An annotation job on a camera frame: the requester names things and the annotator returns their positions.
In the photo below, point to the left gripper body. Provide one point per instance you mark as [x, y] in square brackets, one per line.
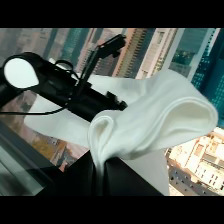
[91, 103]

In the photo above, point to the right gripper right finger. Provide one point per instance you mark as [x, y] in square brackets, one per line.
[128, 181]

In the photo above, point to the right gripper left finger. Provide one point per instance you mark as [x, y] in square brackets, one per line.
[81, 176]

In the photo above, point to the white T-shirt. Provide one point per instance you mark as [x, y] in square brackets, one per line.
[160, 116]

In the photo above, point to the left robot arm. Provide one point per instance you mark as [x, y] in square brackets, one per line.
[46, 80]

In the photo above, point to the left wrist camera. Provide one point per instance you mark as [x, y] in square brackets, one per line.
[106, 45]

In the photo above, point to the silver frame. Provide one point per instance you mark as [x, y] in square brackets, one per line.
[15, 173]

